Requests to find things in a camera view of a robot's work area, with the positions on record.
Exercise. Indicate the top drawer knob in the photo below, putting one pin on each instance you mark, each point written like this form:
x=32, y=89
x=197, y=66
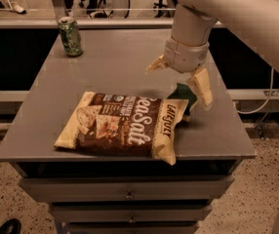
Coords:
x=129, y=196

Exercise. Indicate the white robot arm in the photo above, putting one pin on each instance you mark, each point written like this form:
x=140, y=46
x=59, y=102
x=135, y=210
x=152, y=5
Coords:
x=255, y=22

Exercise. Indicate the grey metal railing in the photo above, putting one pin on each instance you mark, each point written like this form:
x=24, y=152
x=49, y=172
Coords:
x=88, y=13

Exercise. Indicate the brown sea salt chip bag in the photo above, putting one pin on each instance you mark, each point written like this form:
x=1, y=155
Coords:
x=117, y=125

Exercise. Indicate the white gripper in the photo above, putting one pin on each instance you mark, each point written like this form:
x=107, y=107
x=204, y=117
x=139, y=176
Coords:
x=184, y=57

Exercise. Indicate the black shoe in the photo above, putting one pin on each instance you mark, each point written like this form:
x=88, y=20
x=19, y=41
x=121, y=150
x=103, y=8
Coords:
x=11, y=226

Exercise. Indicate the drawer knob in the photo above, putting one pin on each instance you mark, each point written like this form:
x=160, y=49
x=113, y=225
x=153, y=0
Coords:
x=129, y=196
x=132, y=220

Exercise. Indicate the green and yellow sponge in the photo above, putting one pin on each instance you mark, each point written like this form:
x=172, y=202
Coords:
x=183, y=91

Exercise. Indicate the grey drawer cabinet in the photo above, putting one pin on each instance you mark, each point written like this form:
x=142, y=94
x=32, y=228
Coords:
x=88, y=193

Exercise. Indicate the green soda can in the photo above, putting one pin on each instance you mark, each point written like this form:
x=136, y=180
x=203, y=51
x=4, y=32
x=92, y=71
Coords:
x=70, y=36

